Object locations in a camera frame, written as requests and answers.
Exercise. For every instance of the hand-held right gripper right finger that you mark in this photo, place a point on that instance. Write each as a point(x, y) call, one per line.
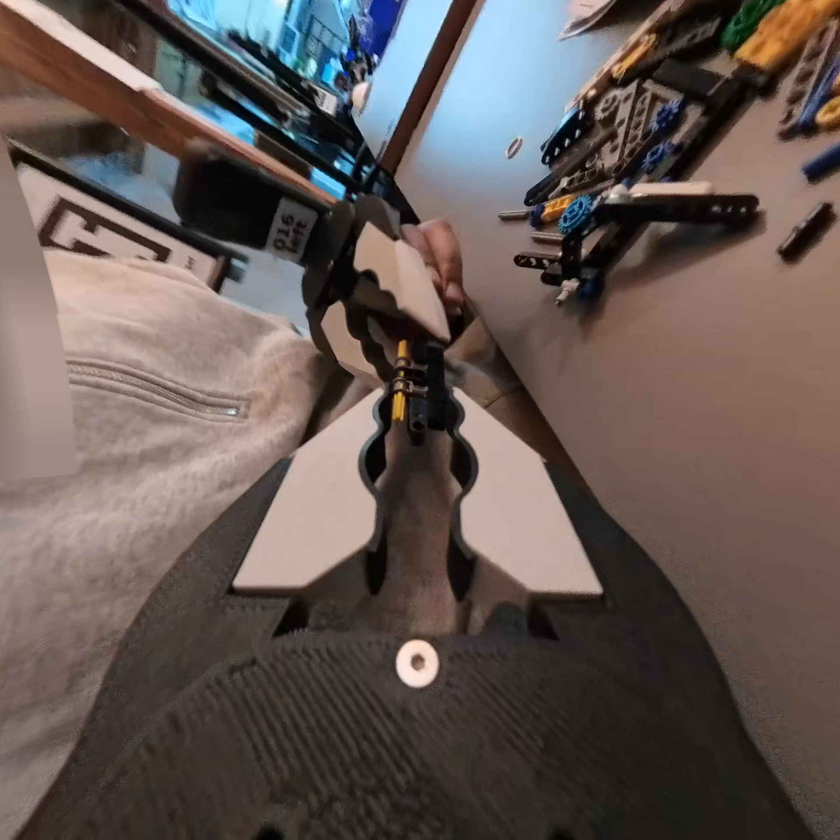
point(525, 525)

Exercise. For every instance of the person's left hand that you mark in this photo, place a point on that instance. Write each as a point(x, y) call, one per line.
point(439, 253)

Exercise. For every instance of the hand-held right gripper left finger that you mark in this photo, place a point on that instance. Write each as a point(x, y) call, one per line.
point(308, 518)

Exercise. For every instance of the black lego frame assembly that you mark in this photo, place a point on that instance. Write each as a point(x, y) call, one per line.
point(682, 210)

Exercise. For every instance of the scattered lego pins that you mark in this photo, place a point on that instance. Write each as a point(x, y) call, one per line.
point(804, 233)

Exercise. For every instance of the person's grey clothing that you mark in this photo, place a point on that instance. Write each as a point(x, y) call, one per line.
point(131, 525)

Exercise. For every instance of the white black printed tag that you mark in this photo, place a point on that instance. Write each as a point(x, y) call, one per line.
point(131, 216)

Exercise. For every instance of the pile of lego pieces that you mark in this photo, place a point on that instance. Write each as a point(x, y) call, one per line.
point(656, 105)

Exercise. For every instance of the small black yellow lego assembly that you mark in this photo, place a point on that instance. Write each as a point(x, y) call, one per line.
point(430, 394)

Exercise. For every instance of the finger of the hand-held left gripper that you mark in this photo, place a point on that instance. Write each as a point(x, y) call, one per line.
point(407, 282)
point(344, 338)

